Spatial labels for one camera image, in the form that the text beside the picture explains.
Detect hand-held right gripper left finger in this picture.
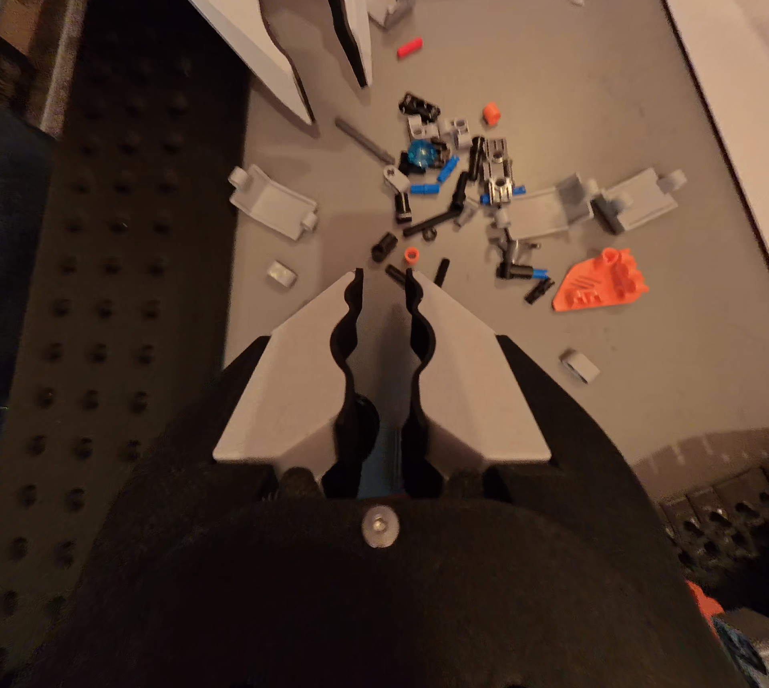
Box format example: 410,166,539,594
212,268,380,499

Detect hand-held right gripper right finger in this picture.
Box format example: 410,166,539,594
400,268,553,499

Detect grey angled connector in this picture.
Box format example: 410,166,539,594
489,210,542,263

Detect orange sloped panel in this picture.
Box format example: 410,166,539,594
552,247,651,313

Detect dark grey axle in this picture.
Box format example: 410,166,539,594
334,117,395,164

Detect black dimpled pad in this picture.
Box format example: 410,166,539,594
0,0,252,671

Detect grey orange toy tracked robot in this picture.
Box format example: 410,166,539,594
634,430,769,688

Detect white book stand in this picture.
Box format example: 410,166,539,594
662,0,769,265

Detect dark grey frame connector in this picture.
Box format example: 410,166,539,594
480,138,517,206

